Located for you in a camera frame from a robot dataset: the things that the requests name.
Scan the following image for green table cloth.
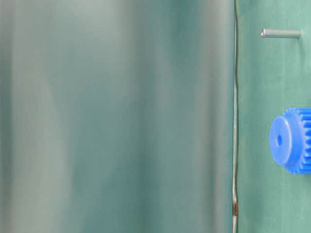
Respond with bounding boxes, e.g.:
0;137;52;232
0;0;311;233

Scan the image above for blue plastic gear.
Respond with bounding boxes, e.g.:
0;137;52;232
269;108;311;174

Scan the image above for grey metal shaft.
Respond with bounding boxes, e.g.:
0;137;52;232
260;29;301;38

